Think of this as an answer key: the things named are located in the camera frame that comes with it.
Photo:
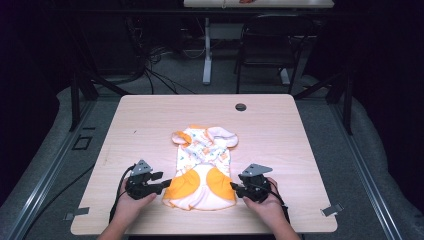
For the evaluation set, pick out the white desk leg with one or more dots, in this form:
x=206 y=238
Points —
x=207 y=56

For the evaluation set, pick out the person's left hand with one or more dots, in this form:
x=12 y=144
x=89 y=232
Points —
x=129 y=206

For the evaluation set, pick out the aluminium floor rail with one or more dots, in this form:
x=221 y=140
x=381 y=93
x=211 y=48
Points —
x=366 y=173
x=50 y=173

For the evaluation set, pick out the black metal stand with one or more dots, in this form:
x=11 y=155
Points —
x=75 y=96
x=348 y=100

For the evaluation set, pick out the orange and white pet garment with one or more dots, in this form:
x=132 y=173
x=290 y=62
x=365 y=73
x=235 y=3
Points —
x=201 y=173

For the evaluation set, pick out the person's right hand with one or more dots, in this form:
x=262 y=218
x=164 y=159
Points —
x=266 y=210

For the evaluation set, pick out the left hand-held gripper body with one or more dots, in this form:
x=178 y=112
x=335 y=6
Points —
x=140 y=184

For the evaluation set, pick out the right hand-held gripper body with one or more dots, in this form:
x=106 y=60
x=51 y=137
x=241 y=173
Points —
x=256 y=186

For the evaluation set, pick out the orange object on desk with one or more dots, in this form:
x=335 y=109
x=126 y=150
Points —
x=247 y=1

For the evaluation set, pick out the grey tape strip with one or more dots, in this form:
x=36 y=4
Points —
x=332 y=209
x=77 y=213

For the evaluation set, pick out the black chair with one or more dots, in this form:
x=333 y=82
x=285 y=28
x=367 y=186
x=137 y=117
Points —
x=270 y=40

